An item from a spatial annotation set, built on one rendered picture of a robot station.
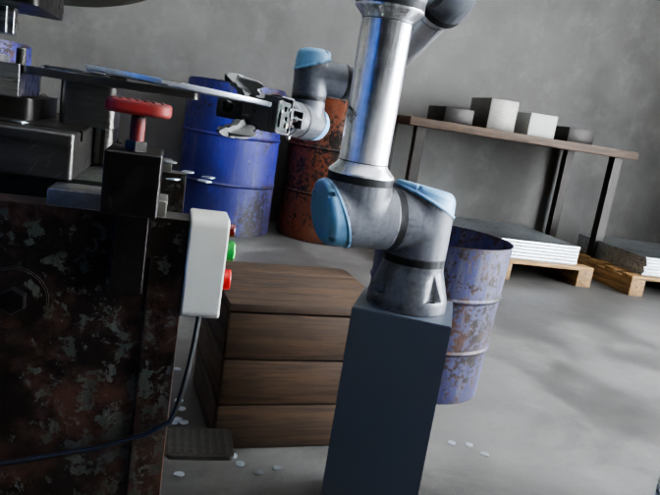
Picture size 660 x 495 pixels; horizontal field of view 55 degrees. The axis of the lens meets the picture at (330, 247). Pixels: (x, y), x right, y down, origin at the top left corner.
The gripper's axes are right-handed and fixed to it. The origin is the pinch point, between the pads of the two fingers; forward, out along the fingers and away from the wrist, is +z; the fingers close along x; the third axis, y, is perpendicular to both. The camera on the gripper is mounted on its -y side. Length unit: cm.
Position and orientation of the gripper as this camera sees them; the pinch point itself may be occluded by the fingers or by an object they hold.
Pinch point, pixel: (220, 103)
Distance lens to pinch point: 118.6
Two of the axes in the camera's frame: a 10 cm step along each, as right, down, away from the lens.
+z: -4.1, 0.7, -9.1
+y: 9.0, 2.2, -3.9
